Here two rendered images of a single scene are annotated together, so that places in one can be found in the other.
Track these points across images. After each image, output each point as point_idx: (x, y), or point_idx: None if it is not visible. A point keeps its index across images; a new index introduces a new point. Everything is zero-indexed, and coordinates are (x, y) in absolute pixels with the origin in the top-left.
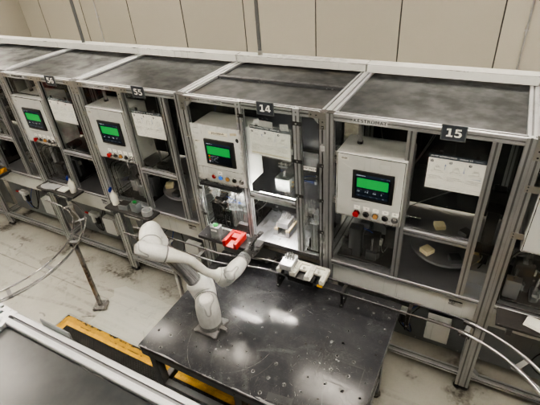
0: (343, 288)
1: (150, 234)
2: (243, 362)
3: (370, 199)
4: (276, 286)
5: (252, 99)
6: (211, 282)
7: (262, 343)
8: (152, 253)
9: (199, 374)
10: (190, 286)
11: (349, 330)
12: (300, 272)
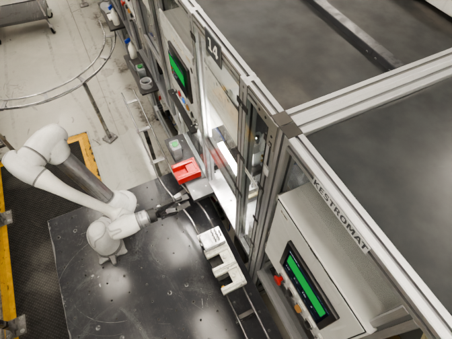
0: (246, 312)
1: (30, 147)
2: (99, 310)
3: (297, 291)
4: (199, 244)
5: (224, 15)
6: (126, 208)
7: (130, 303)
8: (15, 173)
9: (60, 292)
10: None
11: None
12: (220, 256)
